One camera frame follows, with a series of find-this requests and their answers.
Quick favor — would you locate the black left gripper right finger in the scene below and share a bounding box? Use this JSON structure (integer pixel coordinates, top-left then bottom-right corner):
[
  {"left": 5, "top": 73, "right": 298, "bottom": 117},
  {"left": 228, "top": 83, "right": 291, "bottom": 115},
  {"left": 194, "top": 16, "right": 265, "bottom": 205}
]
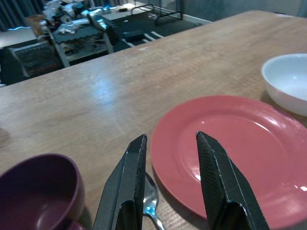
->
[{"left": 195, "top": 130, "right": 271, "bottom": 230}]

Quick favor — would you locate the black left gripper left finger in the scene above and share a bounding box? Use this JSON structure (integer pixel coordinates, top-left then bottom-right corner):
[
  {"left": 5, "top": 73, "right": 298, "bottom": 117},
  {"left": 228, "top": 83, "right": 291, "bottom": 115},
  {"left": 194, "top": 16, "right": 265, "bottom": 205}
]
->
[{"left": 92, "top": 134, "right": 148, "bottom": 230}]

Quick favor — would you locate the silver metal spoon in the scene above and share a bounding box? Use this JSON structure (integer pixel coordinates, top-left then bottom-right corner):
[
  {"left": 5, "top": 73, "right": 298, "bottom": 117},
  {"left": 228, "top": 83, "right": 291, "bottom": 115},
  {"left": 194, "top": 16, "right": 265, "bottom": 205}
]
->
[{"left": 141, "top": 172, "right": 166, "bottom": 230}]

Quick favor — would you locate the red round plate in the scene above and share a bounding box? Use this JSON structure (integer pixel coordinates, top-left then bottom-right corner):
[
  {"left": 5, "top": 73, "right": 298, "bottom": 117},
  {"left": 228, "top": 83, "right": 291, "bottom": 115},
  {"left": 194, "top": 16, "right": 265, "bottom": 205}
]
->
[{"left": 150, "top": 95, "right": 307, "bottom": 230}]

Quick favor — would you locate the purple mug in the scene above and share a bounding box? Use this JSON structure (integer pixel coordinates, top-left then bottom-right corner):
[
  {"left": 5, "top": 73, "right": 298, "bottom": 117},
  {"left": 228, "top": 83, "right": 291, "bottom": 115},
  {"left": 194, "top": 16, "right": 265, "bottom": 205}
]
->
[{"left": 0, "top": 153, "right": 86, "bottom": 230}]

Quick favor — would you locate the white bowl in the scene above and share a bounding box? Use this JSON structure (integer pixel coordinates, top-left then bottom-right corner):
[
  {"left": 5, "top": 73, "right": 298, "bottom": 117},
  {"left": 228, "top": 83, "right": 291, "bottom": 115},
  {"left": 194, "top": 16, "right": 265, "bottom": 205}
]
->
[{"left": 261, "top": 53, "right": 307, "bottom": 117}]

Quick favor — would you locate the small black box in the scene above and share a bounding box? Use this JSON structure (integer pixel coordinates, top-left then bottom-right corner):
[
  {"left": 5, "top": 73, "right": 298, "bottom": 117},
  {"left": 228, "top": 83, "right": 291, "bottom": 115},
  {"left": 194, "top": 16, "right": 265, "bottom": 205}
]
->
[{"left": 123, "top": 31, "right": 145, "bottom": 44}]

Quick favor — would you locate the white cluttered shelf cart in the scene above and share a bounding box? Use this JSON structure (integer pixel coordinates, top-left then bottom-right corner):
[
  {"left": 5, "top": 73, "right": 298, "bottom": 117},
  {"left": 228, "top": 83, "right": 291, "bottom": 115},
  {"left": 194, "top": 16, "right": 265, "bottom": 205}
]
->
[{"left": 40, "top": 1, "right": 116, "bottom": 68}]

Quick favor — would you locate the black mesh crate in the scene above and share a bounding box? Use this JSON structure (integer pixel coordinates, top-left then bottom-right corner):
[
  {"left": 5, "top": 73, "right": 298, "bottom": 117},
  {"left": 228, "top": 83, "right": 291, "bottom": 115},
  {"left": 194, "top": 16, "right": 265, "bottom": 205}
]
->
[{"left": 1, "top": 42, "right": 62, "bottom": 84}]

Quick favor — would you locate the black foam floor mat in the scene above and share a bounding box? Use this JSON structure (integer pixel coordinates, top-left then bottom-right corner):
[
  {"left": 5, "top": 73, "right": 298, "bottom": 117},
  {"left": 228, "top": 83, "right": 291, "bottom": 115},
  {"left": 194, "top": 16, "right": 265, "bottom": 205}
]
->
[{"left": 111, "top": 11, "right": 212, "bottom": 53}]

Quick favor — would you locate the brown cardboard box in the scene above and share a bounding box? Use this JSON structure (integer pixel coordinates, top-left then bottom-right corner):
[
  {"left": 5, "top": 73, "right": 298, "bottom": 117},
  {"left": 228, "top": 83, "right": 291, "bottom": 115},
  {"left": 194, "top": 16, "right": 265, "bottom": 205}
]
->
[{"left": 25, "top": 14, "right": 47, "bottom": 37}]

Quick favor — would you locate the dark window curtain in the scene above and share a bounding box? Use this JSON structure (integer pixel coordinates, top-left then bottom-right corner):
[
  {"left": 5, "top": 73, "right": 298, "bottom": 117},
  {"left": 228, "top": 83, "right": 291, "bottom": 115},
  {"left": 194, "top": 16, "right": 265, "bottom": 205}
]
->
[{"left": 0, "top": 0, "right": 47, "bottom": 32}]

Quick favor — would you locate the black metal wire rack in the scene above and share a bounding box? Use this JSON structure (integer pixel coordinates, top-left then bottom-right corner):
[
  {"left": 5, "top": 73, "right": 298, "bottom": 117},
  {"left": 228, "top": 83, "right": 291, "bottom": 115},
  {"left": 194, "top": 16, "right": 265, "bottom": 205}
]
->
[{"left": 131, "top": 4, "right": 183, "bottom": 27}]

